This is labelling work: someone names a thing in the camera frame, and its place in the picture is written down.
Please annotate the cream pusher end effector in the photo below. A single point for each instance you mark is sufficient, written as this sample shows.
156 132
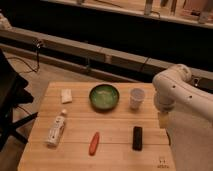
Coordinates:
163 119

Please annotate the black eraser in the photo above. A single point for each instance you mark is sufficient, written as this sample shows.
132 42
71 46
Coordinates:
137 138

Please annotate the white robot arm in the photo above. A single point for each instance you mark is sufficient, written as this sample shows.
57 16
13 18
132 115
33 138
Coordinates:
172 86

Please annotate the white paper cup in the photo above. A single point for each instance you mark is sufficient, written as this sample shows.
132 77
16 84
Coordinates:
137 96

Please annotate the green bowl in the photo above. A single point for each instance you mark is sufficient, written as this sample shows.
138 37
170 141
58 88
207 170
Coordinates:
104 97

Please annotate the orange carrot toy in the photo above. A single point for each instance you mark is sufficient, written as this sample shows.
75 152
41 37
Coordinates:
94 143

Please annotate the white folded napkin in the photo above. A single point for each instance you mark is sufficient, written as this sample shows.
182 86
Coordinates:
66 96

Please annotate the white plastic bottle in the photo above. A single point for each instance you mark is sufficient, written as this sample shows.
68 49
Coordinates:
57 129

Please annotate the black chair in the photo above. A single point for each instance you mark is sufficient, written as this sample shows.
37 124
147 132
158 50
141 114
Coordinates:
12 93

